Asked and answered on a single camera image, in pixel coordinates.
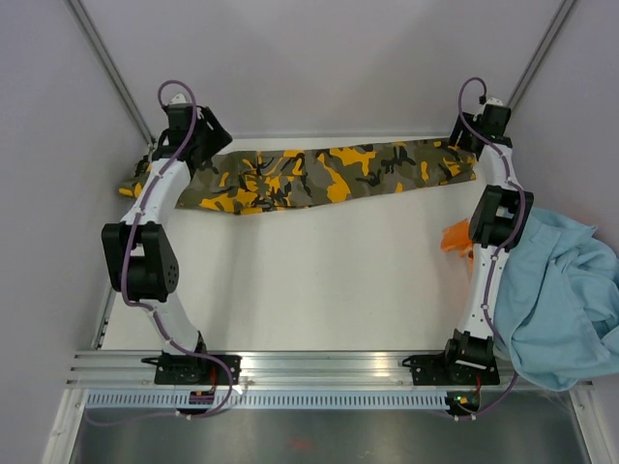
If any camouflage trousers yellow green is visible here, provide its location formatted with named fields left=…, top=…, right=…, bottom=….
left=118, top=138, right=479, bottom=217

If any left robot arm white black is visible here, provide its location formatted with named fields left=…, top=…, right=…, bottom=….
left=102, top=102, right=240, bottom=385

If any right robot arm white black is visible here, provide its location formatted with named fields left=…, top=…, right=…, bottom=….
left=440, top=98, right=534, bottom=386

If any orange garment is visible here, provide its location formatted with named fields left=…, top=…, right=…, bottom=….
left=440, top=219, right=474, bottom=276

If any light blue garment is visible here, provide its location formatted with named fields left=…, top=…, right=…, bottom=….
left=494, top=208, right=618, bottom=392

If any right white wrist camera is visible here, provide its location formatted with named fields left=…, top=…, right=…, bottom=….
left=486, top=97, right=505, bottom=106

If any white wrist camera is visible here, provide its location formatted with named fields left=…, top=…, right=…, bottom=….
left=486, top=97, right=505, bottom=106
left=169, top=92, right=190, bottom=105

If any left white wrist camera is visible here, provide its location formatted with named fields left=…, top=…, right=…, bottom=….
left=169, top=92, right=190, bottom=105

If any right aluminium frame post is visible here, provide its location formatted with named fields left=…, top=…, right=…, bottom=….
left=508, top=0, right=579, bottom=112

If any aluminium frame post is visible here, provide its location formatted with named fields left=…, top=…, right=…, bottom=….
left=65, top=0, right=155, bottom=145
left=508, top=0, right=579, bottom=112

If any left aluminium frame post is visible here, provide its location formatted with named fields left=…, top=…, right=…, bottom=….
left=65, top=0, right=155, bottom=145

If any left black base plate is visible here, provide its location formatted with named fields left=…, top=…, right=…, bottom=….
left=141, top=352, right=242, bottom=386

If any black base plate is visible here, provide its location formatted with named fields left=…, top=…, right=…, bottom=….
left=402, top=355, right=500, bottom=387
left=141, top=352, right=242, bottom=386

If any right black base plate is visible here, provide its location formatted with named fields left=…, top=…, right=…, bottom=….
left=402, top=355, right=500, bottom=387

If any aluminium mounting rail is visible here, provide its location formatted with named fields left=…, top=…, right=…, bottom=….
left=67, top=351, right=594, bottom=391

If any white slotted cable duct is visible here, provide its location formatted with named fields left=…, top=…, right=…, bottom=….
left=86, top=390, right=449, bottom=411

